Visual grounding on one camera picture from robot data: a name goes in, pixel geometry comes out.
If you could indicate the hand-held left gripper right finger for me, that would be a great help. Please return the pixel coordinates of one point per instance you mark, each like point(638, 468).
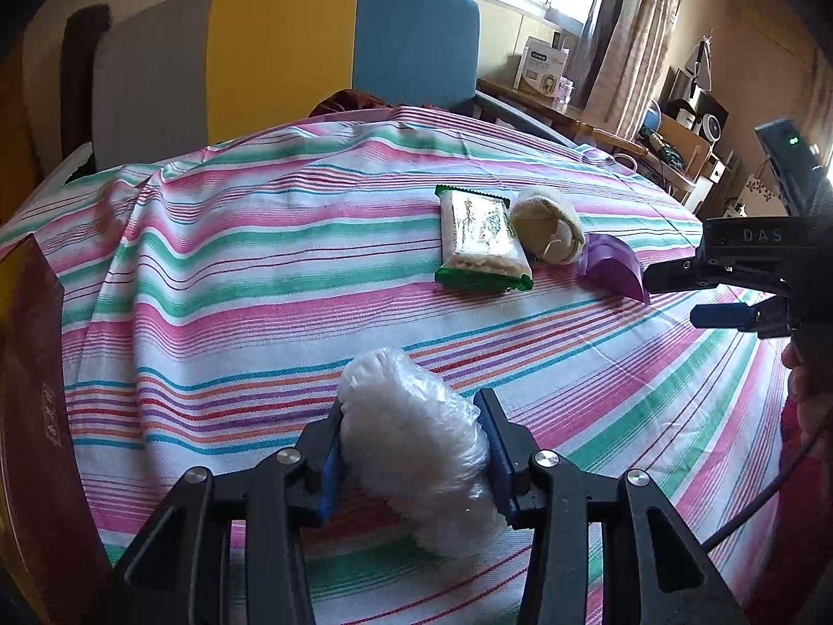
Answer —
point(501, 472)

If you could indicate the dark red cloth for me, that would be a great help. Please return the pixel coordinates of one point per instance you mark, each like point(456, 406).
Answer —
point(351, 104)

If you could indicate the white foam-wrapped item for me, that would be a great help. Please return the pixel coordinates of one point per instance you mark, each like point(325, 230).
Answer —
point(416, 449)

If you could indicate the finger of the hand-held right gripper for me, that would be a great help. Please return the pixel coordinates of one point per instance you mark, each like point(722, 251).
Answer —
point(677, 277)
point(722, 316)

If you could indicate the dark rolled cushion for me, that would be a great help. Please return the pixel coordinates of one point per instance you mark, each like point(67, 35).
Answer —
point(81, 78)

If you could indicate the beige cloth ball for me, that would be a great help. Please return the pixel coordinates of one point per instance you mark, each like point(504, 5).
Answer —
point(543, 228)

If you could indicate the wooden desk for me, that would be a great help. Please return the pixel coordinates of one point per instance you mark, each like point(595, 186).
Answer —
point(572, 117)

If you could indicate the purple plastic item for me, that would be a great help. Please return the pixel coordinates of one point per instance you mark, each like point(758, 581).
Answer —
point(612, 267)

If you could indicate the white sofa armrest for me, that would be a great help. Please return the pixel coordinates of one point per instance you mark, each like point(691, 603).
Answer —
point(68, 169)

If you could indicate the grey yellow blue sofa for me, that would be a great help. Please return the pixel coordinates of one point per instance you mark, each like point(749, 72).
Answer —
point(280, 58)

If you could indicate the person's right hand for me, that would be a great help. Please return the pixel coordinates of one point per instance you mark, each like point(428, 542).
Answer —
point(813, 403)

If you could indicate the red garment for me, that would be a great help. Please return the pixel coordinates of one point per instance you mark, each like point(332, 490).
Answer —
point(794, 534)

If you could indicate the cardboard box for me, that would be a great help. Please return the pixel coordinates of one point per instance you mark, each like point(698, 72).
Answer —
point(683, 146)

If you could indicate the green snack packet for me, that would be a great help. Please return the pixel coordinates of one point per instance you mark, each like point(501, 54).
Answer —
point(481, 241)

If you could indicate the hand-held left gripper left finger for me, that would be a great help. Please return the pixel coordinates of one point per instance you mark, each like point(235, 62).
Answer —
point(332, 469)

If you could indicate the white carton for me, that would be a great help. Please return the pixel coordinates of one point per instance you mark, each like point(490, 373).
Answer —
point(539, 68)

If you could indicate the gold-lined gift box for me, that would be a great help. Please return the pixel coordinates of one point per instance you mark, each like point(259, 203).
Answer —
point(39, 403)

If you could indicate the floral curtain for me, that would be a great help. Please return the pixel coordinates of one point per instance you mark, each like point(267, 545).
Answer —
point(641, 32)

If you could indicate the blue globe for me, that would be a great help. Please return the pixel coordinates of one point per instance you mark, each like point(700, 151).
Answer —
point(652, 118)

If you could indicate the wooden wardrobe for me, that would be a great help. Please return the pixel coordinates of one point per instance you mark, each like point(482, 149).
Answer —
point(16, 163)

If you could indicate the striped tablecloth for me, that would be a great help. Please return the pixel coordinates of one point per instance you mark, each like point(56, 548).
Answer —
point(260, 273)

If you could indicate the white round fan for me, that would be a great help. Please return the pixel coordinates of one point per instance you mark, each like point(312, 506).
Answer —
point(709, 127)

